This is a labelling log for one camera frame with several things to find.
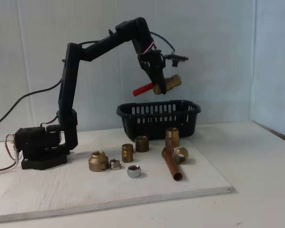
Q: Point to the black slotted plastic basket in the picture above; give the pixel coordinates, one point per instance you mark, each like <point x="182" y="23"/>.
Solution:
<point x="154" y="131"/>

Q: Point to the brass threaded adapter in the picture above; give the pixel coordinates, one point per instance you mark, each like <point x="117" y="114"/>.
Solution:
<point x="172" y="137"/>

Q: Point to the dark brass sleeve coupling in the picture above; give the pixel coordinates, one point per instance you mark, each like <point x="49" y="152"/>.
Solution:
<point x="141" y="143"/>

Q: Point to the small brass hex nipple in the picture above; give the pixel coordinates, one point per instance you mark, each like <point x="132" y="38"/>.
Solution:
<point x="127" y="153"/>

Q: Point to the copper pipe piece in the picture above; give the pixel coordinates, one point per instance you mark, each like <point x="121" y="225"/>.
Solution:
<point x="172" y="166"/>

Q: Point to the chrome cap nut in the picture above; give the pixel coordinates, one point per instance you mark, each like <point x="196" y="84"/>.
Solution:
<point x="134" y="173"/>

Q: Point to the small silver threaded bushing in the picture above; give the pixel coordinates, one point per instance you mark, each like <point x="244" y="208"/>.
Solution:
<point x="114" y="165"/>

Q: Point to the large brass reducer coupling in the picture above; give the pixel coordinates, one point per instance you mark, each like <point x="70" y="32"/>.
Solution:
<point x="98" y="164"/>

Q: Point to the white painted wooden board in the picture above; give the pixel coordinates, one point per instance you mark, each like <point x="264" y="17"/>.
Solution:
<point x="61" y="190"/>

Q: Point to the small controller circuit board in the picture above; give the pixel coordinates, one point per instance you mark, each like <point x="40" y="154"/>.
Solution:
<point x="13" y="142"/>

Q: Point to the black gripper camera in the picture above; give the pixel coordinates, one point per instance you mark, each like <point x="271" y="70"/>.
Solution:
<point x="178" y="57"/>

